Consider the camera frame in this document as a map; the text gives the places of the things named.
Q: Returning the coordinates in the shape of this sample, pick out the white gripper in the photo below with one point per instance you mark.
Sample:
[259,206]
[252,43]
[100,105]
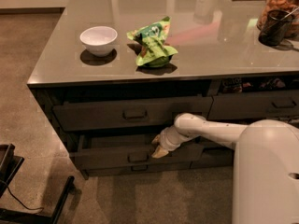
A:
[165,141]

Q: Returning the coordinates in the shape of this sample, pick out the grey drawer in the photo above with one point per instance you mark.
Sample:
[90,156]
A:
[127,113]
[127,150]
[214,157]
[139,169]
[255,105]

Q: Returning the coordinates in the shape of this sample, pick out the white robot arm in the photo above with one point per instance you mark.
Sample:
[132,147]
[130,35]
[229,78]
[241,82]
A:
[266,164]

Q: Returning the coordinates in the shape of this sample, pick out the grey kitchen island counter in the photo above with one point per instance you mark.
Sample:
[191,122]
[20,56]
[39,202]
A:
[116,72]

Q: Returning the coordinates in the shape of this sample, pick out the green snack bag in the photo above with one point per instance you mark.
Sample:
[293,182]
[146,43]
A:
[154,52]

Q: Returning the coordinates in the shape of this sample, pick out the white ceramic bowl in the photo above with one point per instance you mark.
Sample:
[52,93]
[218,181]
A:
[99,40]

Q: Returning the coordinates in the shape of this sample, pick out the black metal stand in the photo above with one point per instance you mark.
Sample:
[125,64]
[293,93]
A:
[26,193]

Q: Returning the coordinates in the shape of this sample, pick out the dark mesh cup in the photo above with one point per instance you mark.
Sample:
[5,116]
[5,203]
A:
[277,24]

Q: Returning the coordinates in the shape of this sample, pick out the glass jar of nuts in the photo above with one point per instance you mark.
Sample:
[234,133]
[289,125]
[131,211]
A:
[290,6]

